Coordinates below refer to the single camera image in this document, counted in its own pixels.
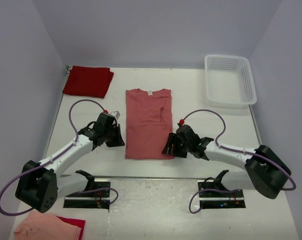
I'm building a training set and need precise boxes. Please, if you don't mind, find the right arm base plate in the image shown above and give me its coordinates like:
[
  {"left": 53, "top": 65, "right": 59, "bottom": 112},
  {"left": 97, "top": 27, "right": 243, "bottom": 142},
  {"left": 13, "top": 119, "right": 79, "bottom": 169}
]
[{"left": 199, "top": 190, "right": 246, "bottom": 209}]

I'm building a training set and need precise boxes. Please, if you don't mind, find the folded red shirt front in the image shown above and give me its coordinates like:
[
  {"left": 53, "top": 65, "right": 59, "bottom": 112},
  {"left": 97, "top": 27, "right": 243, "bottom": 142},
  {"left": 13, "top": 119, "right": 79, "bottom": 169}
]
[{"left": 57, "top": 216, "right": 85, "bottom": 240}]

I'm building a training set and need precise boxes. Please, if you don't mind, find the folded light pink shirt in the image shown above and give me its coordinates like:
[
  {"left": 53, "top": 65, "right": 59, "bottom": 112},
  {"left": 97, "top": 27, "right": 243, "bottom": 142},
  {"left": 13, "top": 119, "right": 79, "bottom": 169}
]
[{"left": 13, "top": 211, "right": 80, "bottom": 240}]

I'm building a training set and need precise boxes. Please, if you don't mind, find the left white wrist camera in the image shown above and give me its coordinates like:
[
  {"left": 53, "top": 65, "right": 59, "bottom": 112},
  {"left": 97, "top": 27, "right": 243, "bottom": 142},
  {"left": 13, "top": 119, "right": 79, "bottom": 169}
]
[{"left": 110, "top": 111, "right": 120, "bottom": 120}]

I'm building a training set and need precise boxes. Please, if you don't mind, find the white plastic basket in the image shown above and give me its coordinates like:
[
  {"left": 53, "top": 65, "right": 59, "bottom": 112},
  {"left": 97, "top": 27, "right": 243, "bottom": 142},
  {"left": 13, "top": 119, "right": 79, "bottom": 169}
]
[{"left": 205, "top": 54, "right": 257, "bottom": 109}]

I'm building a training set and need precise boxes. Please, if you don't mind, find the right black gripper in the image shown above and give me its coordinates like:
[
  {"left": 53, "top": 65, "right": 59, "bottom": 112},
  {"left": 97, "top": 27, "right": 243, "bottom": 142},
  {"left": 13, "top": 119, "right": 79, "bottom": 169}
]
[{"left": 162, "top": 133, "right": 192, "bottom": 159}]

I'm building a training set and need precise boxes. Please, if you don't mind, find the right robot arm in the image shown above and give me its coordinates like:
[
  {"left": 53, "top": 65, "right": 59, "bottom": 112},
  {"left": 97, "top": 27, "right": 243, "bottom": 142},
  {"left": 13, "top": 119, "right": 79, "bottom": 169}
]
[{"left": 162, "top": 125, "right": 292, "bottom": 199}]

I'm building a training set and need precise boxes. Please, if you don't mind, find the folded dark red shirt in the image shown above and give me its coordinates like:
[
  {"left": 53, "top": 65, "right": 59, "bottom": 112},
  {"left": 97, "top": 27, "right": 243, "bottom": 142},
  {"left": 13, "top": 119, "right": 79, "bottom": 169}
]
[{"left": 62, "top": 65, "right": 114, "bottom": 99}]

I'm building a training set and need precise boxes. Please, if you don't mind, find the salmon pink t shirt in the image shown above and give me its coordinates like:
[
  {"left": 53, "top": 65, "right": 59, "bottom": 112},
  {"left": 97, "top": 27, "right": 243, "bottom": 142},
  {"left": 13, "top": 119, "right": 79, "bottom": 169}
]
[{"left": 125, "top": 88, "right": 173, "bottom": 160}]

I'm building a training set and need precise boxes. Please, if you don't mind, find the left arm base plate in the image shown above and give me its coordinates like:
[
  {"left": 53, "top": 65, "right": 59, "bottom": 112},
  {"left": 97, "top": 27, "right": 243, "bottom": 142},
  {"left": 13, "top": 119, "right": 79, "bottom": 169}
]
[{"left": 63, "top": 189, "right": 110, "bottom": 210}]

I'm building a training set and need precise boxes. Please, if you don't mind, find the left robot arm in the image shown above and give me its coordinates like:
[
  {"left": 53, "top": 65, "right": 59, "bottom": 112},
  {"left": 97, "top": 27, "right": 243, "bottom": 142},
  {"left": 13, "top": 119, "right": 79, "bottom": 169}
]
[{"left": 15, "top": 111, "right": 125, "bottom": 213}]

